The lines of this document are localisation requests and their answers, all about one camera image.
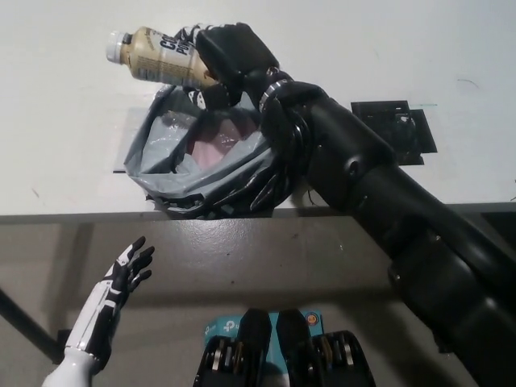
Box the black and white right hand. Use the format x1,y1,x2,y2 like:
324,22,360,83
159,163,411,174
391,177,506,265
176,21,282,110

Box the white and black left hand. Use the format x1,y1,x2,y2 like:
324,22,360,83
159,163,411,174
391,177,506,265
64,236,156,360

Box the beige protein shake bottle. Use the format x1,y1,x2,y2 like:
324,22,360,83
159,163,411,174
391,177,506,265
105,25,223,89

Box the pink item inside bag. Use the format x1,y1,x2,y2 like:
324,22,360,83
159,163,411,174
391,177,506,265
190,119,252,165

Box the grey and black plastic bag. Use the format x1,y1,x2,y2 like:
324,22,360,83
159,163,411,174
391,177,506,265
123,82,316,221

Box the black table leg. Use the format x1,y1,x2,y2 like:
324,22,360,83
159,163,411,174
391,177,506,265
0,286,70,366

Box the black robot body with teal tops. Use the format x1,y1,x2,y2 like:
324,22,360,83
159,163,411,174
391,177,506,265
192,307,377,387

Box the black tape square marker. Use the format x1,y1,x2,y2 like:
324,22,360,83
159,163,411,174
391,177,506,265
349,98,439,166

